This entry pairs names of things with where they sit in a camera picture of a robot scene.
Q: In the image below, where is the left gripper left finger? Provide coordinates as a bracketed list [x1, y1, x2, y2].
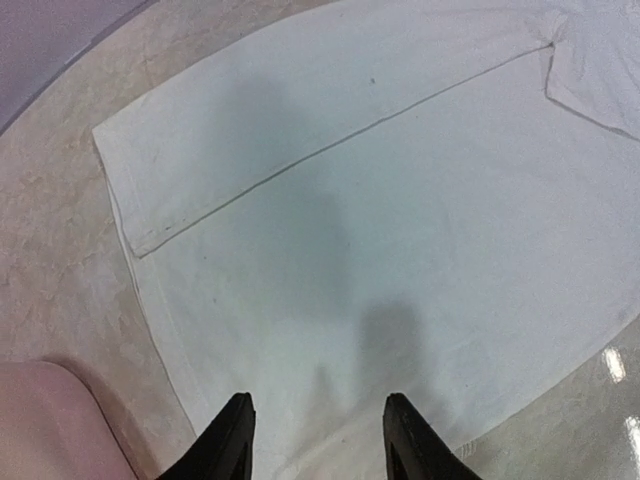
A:
[157, 392, 256, 480]

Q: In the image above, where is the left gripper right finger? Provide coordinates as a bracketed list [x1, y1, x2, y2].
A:
[383, 393, 481, 480]

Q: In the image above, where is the white t-shirt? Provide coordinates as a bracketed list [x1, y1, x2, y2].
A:
[93, 1, 639, 479]

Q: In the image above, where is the white plastic laundry basket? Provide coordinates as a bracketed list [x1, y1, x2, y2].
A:
[1, 361, 136, 479]

